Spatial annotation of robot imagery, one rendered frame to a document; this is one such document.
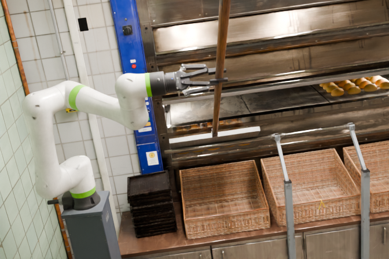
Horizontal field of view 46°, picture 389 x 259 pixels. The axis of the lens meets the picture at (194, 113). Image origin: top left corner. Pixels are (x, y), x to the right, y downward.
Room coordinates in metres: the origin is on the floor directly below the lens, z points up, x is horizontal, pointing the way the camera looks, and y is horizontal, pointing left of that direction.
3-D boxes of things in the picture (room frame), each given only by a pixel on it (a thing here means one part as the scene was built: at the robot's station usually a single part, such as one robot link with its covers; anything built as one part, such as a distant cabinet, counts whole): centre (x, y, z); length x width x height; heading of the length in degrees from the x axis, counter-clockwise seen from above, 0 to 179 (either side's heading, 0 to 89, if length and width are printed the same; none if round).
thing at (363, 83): (3.48, -1.26, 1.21); 0.61 x 0.48 x 0.06; 1
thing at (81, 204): (2.05, 0.66, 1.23); 0.26 x 0.15 x 0.06; 87
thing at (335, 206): (2.76, -0.71, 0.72); 0.56 x 0.49 x 0.28; 92
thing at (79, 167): (2.04, 0.61, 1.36); 0.16 x 0.13 x 0.19; 138
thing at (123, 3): (3.93, 0.38, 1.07); 1.93 x 0.16 x 2.15; 1
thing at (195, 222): (2.74, -0.11, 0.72); 0.56 x 0.49 x 0.28; 91
